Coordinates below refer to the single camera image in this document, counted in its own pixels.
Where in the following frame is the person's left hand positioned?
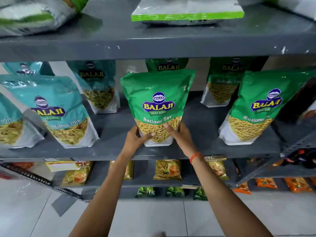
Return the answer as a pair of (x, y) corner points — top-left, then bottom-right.
(122, 125), (156, 157)

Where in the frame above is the person's right hand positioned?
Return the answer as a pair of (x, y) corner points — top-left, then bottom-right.
(163, 121), (198, 160)

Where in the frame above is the green snack packet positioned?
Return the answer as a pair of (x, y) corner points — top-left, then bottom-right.
(120, 69), (196, 147)
(218, 70), (316, 146)
(200, 57), (256, 108)
(145, 58), (189, 73)

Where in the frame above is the person's left forearm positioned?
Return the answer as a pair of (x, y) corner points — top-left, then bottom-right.
(69, 152), (135, 237)

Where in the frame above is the person's right forearm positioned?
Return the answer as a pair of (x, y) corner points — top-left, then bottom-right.
(191, 153), (273, 237)

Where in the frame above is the orange thread wristband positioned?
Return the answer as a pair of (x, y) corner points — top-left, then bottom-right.
(189, 152), (201, 165)

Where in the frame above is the yellow snack packet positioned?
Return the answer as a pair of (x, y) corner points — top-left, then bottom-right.
(206, 160), (230, 181)
(153, 159), (183, 181)
(60, 161), (94, 187)
(109, 160), (135, 181)

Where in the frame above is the small dark green packet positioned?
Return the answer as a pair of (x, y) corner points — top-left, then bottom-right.
(193, 187), (208, 201)
(135, 187), (157, 198)
(165, 187), (186, 198)

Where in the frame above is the teal snack packet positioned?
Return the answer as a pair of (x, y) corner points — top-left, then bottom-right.
(0, 92), (45, 149)
(2, 62), (54, 76)
(0, 74), (100, 149)
(66, 60), (121, 115)

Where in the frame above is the grey metal shelf rack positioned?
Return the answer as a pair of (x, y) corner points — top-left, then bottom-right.
(0, 0), (316, 203)

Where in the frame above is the yellow shelf price label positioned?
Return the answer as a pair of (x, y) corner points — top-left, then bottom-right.
(44, 158), (78, 172)

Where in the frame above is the orange snack packet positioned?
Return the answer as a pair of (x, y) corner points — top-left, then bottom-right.
(255, 178), (279, 190)
(11, 162), (34, 170)
(284, 177), (314, 193)
(233, 181), (252, 195)

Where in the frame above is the white and green packet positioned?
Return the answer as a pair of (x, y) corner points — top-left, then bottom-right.
(0, 0), (91, 37)
(131, 0), (245, 26)

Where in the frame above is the grey slotted side rack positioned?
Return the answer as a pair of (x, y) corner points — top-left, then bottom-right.
(235, 116), (316, 188)

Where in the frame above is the dark multicolour packet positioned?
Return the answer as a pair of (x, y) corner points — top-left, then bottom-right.
(283, 149), (316, 170)

